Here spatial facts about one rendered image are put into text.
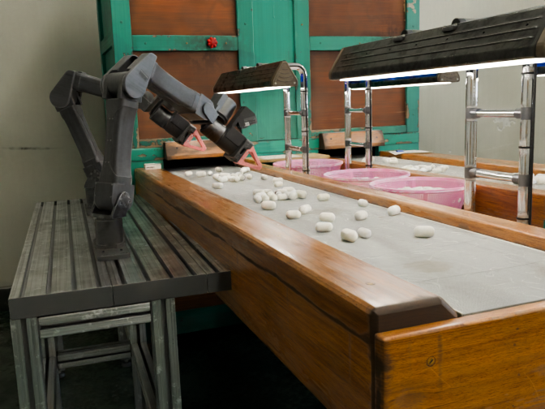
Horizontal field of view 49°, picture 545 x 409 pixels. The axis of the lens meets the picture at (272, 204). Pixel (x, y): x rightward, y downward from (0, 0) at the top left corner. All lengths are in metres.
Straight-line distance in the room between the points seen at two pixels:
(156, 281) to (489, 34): 0.72
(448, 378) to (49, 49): 2.78
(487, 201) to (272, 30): 1.28
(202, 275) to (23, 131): 2.17
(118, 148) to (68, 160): 1.83
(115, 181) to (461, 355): 0.91
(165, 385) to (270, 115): 1.54
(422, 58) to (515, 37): 0.21
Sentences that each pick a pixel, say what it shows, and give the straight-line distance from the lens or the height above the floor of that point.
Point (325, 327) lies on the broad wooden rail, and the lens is 0.80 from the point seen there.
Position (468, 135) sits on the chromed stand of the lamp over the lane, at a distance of 1.27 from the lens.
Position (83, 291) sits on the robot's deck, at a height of 0.67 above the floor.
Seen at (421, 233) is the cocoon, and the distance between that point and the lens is 1.13.
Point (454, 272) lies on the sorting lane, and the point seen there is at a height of 0.74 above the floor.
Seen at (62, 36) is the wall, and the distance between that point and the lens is 3.24.
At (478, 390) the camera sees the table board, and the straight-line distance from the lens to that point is 0.77.
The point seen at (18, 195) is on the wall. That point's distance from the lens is 3.26.
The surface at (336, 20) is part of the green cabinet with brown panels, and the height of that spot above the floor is 1.34.
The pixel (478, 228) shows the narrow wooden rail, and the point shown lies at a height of 0.75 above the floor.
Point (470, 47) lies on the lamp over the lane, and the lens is 0.98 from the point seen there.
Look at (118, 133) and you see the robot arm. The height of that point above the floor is 0.94.
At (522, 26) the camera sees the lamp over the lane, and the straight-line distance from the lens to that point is 0.92.
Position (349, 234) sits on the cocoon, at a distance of 1.09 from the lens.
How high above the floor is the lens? 0.99
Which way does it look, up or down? 10 degrees down
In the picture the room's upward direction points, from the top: 2 degrees counter-clockwise
